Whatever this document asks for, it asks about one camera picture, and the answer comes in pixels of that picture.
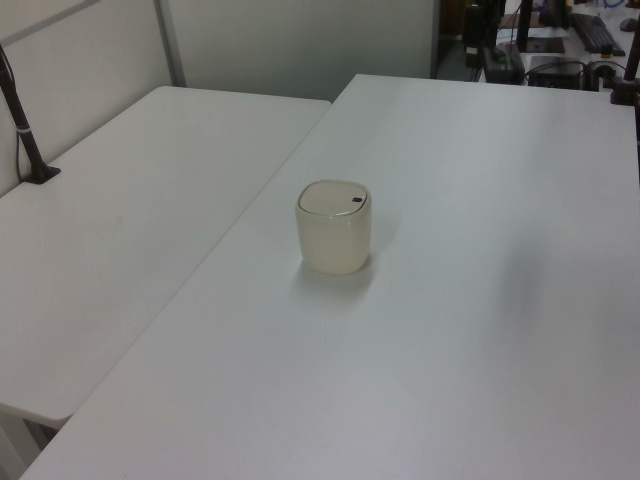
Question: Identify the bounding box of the cream plastic trash bin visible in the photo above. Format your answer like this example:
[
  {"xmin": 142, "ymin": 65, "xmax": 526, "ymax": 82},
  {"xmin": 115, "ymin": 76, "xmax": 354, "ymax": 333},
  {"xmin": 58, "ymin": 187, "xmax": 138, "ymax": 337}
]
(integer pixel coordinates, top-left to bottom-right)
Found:
[{"xmin": 293, "ymin": 178, "xmax": 375, "ymax": 276}]

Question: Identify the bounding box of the beige trash bin lid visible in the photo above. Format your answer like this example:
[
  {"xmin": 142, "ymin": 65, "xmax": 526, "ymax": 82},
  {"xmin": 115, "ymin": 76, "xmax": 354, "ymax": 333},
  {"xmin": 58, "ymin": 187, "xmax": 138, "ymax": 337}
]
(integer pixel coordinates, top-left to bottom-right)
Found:
[{"xmin": 298, "ymin": 180, "xmax": 371, "ymax": 217}]

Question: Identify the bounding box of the white side table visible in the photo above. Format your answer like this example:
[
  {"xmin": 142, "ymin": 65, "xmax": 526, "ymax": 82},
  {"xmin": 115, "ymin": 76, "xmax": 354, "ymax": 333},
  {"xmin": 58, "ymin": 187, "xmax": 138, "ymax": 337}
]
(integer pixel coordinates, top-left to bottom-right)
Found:
[{"xmin": 0, "ymin": 84, "xmax": 334, "ymax": 480}]

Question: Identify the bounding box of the black power strip box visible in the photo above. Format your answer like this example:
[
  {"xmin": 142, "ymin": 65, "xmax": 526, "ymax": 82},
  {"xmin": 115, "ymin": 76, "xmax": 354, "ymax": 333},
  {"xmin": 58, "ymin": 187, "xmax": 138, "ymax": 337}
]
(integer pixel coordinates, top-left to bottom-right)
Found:
[{"xmin": 481, "ymin": 43, "xmax": 525, "ymax": 85}]

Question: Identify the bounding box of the black flat device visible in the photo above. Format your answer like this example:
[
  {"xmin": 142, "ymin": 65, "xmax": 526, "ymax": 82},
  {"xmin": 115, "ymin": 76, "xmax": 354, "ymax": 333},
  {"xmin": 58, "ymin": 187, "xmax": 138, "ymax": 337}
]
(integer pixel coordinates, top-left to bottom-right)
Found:
[{"xmin": 524, "ymin": 54, "xmax": 587, "ymax": 91}]

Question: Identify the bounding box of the black monitor stand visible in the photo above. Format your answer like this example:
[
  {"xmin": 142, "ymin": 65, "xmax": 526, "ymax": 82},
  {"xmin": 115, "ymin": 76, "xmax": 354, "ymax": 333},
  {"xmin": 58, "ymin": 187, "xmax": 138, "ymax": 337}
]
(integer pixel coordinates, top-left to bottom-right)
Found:
[{"xmin": 514, "ymin": 0, "xmax": 571, "ymax": 51}]

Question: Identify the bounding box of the black clamp stand with pole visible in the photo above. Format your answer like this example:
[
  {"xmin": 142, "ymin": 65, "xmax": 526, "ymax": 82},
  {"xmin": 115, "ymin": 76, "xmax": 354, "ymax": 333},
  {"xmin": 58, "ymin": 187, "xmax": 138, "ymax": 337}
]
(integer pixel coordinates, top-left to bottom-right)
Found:
[{"xmin": 606, "ymin": 0, "xmax": 640, "ymax": 107}]

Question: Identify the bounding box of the black keyboard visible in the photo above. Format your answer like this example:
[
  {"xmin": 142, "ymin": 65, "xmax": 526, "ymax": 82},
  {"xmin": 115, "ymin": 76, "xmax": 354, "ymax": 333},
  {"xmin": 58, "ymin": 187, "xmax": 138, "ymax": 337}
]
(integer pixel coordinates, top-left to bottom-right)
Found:
[{"xmin": 569, "ymin": 13, "xmax": 627, "ymax": 57}]

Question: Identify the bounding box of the grey partition frame post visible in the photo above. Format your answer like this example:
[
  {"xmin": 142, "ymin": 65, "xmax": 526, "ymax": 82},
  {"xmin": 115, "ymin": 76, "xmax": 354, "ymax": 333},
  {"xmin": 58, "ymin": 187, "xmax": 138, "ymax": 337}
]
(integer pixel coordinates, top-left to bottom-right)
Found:
[{"xmin": 153, "ymin": 0, "xmax": 188, "ymax": 88}]

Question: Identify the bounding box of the black upright post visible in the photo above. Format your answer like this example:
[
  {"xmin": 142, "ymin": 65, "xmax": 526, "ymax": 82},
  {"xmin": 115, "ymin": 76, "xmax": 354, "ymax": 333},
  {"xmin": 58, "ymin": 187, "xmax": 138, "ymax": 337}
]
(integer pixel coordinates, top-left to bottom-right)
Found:
[{"xmin": 462, "ymin": 0, "xmax": 499, "ymax": 82}]

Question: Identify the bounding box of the black camera pole with clamp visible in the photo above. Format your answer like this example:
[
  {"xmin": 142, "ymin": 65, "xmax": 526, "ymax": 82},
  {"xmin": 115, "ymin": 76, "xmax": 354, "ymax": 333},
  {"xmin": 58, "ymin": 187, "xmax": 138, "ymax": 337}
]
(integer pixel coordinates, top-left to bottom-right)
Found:
[{"xmin": 0, "ymin": 41, "xmax": 63, "ymax": 186}]

